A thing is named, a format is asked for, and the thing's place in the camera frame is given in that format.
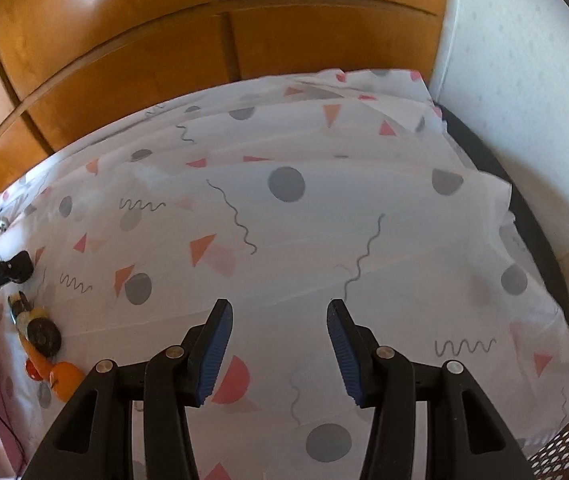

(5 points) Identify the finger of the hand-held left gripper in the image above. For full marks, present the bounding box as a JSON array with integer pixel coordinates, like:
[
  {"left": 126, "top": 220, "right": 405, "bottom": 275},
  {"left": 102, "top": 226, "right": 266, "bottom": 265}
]
[{"left": 5, "top": 251, "right": 34, "bottom": 284}]

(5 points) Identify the wooden panel backrest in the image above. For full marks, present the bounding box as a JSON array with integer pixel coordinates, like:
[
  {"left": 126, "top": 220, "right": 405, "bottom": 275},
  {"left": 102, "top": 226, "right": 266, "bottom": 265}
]
[{"left": 0, "top": 0, "right": 444, "bottom": 197}]

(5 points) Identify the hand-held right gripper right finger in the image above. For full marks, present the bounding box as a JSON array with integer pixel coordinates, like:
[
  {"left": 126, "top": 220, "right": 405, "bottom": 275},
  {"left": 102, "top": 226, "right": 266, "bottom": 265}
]
[{"left": 327, "top": 299, "right": 535, "bottom": 480}]

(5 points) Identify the black round table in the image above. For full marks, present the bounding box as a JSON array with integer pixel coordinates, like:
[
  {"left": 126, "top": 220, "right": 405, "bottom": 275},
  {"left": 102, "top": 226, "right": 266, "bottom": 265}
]
[{"left": 437, "top": 102, "right": 569, "bottom": 341}]

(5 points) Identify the dark round fruit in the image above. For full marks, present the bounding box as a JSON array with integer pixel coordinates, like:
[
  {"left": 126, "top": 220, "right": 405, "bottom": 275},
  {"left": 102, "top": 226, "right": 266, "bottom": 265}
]
[{"left": 26, "top": 317, "right": 63, "bottom": 361}]

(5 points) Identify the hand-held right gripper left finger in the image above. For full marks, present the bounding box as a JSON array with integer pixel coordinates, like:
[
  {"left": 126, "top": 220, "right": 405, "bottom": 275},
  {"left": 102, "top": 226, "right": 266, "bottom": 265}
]
[{"left": 22, "top": 299, "right": 235, "bottom": 480}]

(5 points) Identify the orange carrot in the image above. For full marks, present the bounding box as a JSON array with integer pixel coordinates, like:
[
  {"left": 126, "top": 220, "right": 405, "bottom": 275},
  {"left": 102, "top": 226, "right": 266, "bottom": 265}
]
[{"left": 18, "top": 334, "right": 51, "bottom": 377}]

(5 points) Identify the orange mandarin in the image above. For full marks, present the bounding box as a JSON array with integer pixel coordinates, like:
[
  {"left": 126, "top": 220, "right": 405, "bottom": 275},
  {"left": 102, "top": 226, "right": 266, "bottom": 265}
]
[{"left": 50, "top": 362, "right": 86, "bottom": 402}]

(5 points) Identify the white printed tablecloth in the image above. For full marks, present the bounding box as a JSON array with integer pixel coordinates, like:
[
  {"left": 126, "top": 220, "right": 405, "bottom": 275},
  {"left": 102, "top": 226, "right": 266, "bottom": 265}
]
[{"left": 0, "top": 67, "right": 569, "bottom": 480}]

